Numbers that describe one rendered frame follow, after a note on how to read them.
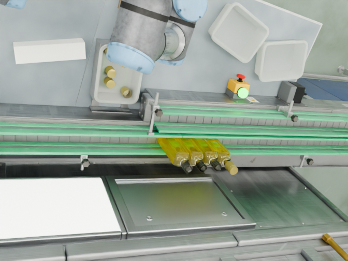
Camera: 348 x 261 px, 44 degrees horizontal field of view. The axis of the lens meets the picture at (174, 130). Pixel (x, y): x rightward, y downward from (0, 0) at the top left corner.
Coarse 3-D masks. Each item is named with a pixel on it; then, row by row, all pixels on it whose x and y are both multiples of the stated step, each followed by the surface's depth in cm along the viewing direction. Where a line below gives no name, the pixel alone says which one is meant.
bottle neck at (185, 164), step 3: (183, 159) 155; (186, 159) 156; (180, 162) 155; (183, 162) 154; (186, 162) 153; (183, 165) 153; (186, 165) 152; (189, 165) 151; (183, 168) 153; (186, 168) 154; (189, 168) 153; (192, 168) 152; (186, 171) 152; (189, 171) 152
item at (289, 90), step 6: (282, 84) 197; (288, 84) 193; (294, 84) 195; (300, 84) 197; (282, 90) 197; (288, 90) 193; (294, 90) 192; (300, 90) 193; (282, 96) 197; (288, 96) 193; (294, 96) 194; (300, 96) 195; (288, 102) 194; (294, 102) 195; (300, 102) 196
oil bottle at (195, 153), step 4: (180, 140) 167; (184, 140) 166; (188, 140) 167; (192, 140) 168; (184, 144) 163; (188, 144) 164; (192, 144) 164; (196, 144) 165; (188, 148) 161; (192, 148) 161; (196, 148) 162; (192, 152) 158; (196, 152) 159; (200, 152) 159; (192, 156) 157; (196, 156) 157; (200, 156) 158; (192, 160) 158; (192, 164) 158
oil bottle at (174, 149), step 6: (162, 138) 168; (168, 138) 166; (174, 138) 167; (162, 144) 168; (168, 144) 162; (174, 144) 162; (180, 144) 163; (168, 150) 162; (174, 150) 158; (180, 150) 158; (186, 150) 159; (168, 156) 162; (174, 156) 157; (180, 156) 155; (186, 156) 156; (174, 162) 157
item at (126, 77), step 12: (108, 60) 163; (120, 72) 167; (132, 72) 169; (96, 84) 158; (120, 84) 169; (132, 84) 169; (96, 96) 160; (108, 96) 166; (120, 96) 168; (132, 96) 169
